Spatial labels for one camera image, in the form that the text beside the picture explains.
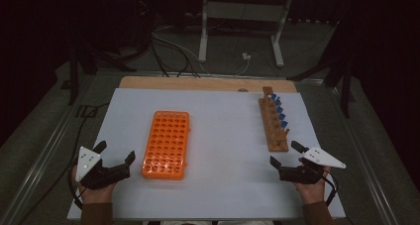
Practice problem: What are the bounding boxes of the hand-held gripper black cable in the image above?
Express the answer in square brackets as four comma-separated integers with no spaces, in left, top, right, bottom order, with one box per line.
[325,170,340,207]
[66,157,84,210]

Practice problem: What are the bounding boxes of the grey metal stand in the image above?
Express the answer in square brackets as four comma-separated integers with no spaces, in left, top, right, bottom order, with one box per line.
[197,0,295,68]

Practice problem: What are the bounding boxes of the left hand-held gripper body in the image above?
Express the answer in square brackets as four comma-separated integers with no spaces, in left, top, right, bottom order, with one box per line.
[74,146,131,190]

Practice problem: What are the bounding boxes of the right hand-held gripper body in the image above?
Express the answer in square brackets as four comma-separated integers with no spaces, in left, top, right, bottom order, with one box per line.
[278,147,347,185]

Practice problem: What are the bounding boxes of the right hand-held gripper black cable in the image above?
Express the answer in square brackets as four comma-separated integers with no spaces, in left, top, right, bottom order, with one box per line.
[325,170,340,207]

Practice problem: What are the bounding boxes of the white plug with cable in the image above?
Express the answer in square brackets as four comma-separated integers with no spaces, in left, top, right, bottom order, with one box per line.
[232,52,253,77]

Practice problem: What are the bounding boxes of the person's right hand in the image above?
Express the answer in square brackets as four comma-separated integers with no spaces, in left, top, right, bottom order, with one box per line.
[293,167,331,205]

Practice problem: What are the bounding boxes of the black floor cables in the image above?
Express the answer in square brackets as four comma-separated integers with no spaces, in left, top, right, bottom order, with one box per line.
[150,36,201,79]

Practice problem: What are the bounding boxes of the white table mat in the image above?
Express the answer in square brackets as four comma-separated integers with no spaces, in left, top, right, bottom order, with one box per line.
[66,87,347,220]

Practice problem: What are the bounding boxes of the long white floor cable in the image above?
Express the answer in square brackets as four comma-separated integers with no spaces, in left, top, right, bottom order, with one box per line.
[152,31,212,75]

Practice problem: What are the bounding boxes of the wooden tube rack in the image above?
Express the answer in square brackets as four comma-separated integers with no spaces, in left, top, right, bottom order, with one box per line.
[258,86,291,153]

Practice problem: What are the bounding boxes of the person's left hand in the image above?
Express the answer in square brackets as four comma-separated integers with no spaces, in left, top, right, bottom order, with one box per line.
[70,165,117,205]

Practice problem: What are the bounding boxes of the thin black floor cable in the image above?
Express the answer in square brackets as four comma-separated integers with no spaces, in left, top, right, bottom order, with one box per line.
[18,102,110,225]

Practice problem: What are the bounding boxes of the black tripod stand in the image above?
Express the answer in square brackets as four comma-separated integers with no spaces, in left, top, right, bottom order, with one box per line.
[286,6,357,119]
[67,43,138,106]

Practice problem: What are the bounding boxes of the orange plastic tube rack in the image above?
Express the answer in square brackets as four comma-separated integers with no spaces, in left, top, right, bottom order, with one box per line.
[141,110,191,181]

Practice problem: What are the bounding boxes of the left hand-held gripper black cable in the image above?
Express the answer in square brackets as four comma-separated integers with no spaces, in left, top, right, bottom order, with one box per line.
[66,157,84,210]

